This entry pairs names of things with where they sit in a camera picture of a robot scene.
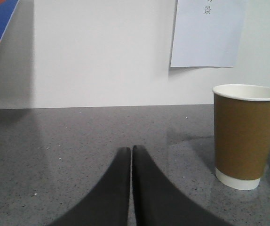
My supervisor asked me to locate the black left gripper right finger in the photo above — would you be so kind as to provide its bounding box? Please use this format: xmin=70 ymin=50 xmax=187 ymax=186
xmin=132 ymin=145 xmax=229 ymax=226

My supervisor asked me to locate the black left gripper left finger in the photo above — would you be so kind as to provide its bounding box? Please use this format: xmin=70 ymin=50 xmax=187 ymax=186
xmin=51 ymin=147 xmax=131 ymax=226

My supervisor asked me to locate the brown paper cup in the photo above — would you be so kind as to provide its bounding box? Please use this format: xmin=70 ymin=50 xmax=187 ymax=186
xmin=213 ymin=84 xmax=270 ymax=191

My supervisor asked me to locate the white paper wall sheet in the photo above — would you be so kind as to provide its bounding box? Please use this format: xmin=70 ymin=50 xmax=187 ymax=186
xmin=170 ymin=0 xmax=247 ymax=67

